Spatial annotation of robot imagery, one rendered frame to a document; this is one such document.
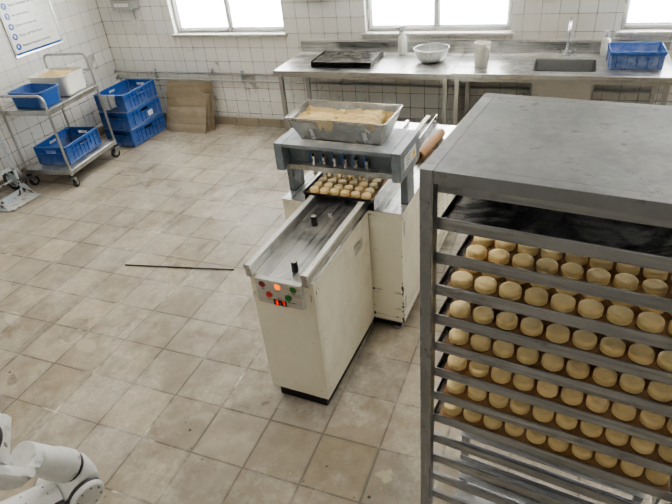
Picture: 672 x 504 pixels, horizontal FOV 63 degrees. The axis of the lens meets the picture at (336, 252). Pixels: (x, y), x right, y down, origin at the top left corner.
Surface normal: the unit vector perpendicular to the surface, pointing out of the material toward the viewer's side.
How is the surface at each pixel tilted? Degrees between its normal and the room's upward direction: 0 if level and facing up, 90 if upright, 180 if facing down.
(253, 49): 90
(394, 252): 90
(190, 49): 90
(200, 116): 67
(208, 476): 0
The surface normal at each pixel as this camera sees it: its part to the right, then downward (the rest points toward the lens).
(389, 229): -0.40, 0.54
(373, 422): -0.09, -0.83
